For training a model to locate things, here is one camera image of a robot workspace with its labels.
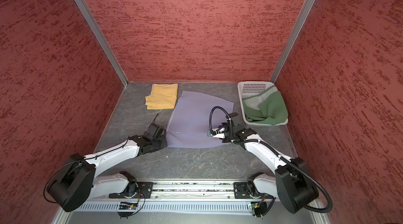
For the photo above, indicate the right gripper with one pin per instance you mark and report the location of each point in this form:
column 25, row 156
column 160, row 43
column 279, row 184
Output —
column 227, row 140

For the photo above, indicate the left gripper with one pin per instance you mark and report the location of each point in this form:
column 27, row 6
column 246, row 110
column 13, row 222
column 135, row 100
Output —
column 163, row 143

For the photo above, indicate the lavender skirt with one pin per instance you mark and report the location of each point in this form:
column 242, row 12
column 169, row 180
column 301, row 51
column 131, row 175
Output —
column 189, row 123

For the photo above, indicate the white plastic basket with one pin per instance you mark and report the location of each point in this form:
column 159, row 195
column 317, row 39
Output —
column 248, row 89

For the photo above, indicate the yellow skirt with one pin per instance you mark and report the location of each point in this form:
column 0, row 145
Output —
column 162, row 96

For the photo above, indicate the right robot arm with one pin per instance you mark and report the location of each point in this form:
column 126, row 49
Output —
column 291, row 183

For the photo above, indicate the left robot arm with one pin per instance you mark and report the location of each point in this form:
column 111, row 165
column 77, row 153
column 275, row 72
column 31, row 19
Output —
column 80, row 178

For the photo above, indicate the green skirt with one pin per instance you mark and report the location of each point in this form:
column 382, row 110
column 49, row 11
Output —
column 266, row 108

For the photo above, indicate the left small circuit board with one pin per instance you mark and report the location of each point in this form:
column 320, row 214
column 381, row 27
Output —
column 127, row 206

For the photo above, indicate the small circuit board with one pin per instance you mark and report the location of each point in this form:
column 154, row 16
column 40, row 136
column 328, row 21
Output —
column 258, row 207
column 127, row 206

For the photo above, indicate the right small circuit board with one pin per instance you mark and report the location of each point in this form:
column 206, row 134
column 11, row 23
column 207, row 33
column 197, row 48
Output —
column 258, row 207

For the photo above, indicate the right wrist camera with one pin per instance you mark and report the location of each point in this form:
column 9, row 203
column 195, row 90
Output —
column 218, row 132

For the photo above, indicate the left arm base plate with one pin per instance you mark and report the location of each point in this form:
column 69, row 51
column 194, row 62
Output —
column 144, row 189

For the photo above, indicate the aluminium front rail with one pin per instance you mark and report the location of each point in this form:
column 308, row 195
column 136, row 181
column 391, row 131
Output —
column 192, row 189

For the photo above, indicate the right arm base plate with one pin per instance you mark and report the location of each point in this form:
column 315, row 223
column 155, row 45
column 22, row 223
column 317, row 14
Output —
column 242, row 190

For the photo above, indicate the left corner aluminium post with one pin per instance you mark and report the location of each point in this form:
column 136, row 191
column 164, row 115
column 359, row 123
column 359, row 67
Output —
column 87, row 14

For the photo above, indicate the corner aluminium post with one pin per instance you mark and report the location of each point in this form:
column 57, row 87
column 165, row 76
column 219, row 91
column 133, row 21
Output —
column 300, row 21
column 87, row 14

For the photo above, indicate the right corner aluminium post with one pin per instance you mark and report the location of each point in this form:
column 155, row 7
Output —
column 300, row 21

